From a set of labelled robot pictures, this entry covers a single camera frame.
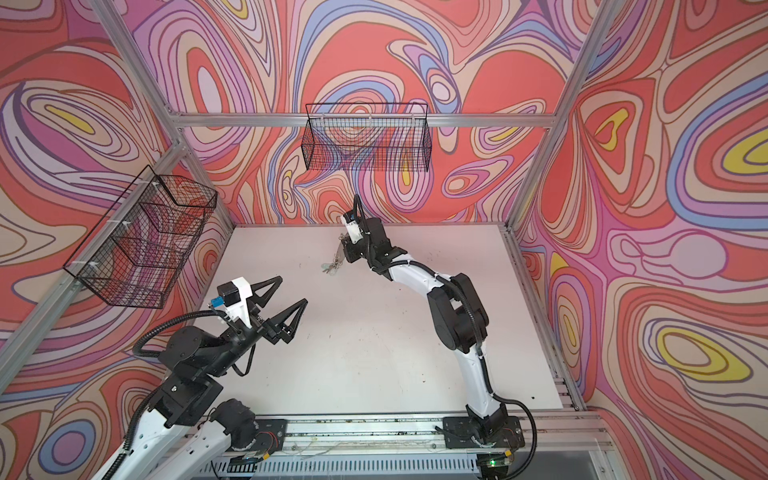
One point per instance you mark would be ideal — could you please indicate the bunch of small keys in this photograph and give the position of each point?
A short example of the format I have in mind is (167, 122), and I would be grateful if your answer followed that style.
(330, 268)

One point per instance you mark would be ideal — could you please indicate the black wire basket wall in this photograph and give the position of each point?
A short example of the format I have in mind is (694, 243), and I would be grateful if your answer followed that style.
(137, 251)
(358, 136)

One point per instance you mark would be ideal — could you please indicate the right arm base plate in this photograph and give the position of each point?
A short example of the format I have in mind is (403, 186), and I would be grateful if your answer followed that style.
(466, 433)

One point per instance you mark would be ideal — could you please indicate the perforated metal ring plate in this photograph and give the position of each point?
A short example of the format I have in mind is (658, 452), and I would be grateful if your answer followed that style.
(340, 255)

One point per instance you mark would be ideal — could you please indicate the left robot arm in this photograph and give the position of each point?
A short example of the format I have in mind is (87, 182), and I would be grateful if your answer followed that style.
(181, 427)

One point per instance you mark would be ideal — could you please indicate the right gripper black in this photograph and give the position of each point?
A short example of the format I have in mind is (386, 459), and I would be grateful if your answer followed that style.
(349, 247)

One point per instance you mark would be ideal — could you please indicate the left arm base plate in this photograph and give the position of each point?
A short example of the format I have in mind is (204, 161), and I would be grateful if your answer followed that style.
(267, 435)

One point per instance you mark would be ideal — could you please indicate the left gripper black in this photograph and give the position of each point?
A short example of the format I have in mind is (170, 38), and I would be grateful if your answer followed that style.
(270, 330)

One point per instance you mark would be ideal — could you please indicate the black wire basket back wall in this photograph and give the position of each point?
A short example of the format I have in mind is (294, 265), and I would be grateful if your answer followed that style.
(358, 136)

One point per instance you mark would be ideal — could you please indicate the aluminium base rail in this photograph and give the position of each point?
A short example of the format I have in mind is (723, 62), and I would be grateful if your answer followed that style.
(571, 445)

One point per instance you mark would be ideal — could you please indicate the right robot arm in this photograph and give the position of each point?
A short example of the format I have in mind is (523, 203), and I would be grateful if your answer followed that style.
(460, 322)

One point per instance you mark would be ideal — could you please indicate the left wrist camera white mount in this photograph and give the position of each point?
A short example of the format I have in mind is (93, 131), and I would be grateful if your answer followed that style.
(231, 302)

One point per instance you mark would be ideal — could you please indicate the black wire basket left wall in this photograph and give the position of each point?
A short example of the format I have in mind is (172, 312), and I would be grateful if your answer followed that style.
(137, 251)

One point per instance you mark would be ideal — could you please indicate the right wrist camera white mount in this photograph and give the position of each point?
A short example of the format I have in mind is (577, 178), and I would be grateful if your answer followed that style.
(353, 228)

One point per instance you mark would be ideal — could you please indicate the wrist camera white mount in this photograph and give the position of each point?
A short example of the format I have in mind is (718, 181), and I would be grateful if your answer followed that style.
(231, 302)
(353, 228)

